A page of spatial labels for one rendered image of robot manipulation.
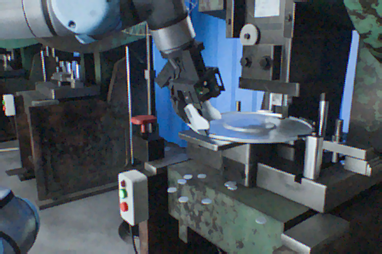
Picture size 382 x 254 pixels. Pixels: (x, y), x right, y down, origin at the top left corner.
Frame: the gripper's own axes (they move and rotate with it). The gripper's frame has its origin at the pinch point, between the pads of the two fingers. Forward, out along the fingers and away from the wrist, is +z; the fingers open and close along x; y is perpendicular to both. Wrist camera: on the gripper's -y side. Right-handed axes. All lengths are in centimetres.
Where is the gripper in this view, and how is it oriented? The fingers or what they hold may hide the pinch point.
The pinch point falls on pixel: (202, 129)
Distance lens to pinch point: 73.9
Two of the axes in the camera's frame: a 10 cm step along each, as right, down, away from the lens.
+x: 6.9, -5.5, 4.7
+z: 3.2, 8.1, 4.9
